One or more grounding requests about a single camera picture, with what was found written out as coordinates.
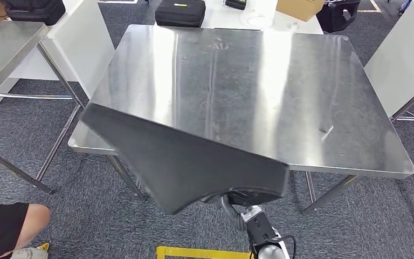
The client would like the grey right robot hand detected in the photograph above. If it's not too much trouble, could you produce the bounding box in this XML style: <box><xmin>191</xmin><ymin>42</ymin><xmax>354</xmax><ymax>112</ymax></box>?
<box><xmin>218</xmin><ymin>194</ymin><xmax>243</xmax><ymax>222</ymax></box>

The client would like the black plastic plate bracket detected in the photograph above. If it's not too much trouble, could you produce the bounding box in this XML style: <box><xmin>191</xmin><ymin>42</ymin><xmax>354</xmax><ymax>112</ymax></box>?
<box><xmin>80</xmin><ymin>104</ymin><xmax>290</xmax><ymax>215</ymax></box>

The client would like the black zip carry case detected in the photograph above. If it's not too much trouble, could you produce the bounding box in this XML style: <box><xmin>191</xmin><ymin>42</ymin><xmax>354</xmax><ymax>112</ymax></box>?
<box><xmin>0</xmin><ymin>0</ymin><xmax>63</xmax><ymax>12</ymax></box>
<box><xmin>5</xmin><ymin>3</ymin><xmax>67</xmax><ymax>26</ymax></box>
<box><xmin>155</xmin><ymin>0</ymin><xmax>206</xmax><ymax>28</ymax></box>

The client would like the black remote controller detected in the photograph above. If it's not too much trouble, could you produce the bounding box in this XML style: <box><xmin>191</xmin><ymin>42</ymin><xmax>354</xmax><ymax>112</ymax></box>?
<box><xmin>225</xmin><ymin>0</ymin><xmax>247</xmax><ymax>11</ymax></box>

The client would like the white panel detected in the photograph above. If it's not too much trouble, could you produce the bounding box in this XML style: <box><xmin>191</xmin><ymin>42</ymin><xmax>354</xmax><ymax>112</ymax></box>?
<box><xmin>363</xmin><ymin>0</ymin><xmax>414</xmax><ymax>118</ymax></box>
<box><xmin>0</xmin><ymin>0</ymin><xmax>115</xmax><ymax>108</ymax></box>

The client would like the person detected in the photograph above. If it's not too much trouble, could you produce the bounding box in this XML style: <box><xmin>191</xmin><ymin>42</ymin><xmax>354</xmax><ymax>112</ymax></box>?
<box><xmin>0</xmin><ymin>203</ymin><xmax>51</xmax><ymax>259</ymax></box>

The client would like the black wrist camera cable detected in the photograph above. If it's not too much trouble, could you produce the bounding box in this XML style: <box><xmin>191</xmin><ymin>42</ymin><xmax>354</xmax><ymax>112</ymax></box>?
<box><xmin>274</xmin><ymin>235</ymin><xmax>297</xmax><ymax>259</ymax></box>

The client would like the steel frame workbench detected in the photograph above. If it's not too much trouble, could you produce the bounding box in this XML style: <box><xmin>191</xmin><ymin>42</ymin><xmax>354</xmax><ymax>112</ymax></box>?
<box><xmin>0</xmin><ymin>19</ymin><xmax>86</xmax><ymax>195</ymax></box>
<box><xmin>389</xmin><ymin>77</ymin><xmax>414</xmax><ymax>228</ymax></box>
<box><xmin>67</xmin><ymin>24</ymin><xmax>414</xmax><ymax>215</ymax></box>

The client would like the white cable coil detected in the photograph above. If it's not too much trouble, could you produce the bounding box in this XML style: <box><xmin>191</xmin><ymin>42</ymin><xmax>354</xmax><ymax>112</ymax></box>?
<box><xmin>240</xmin><ymin>10</ymin><xmax>275</xmax><ymax>29</ymax></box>

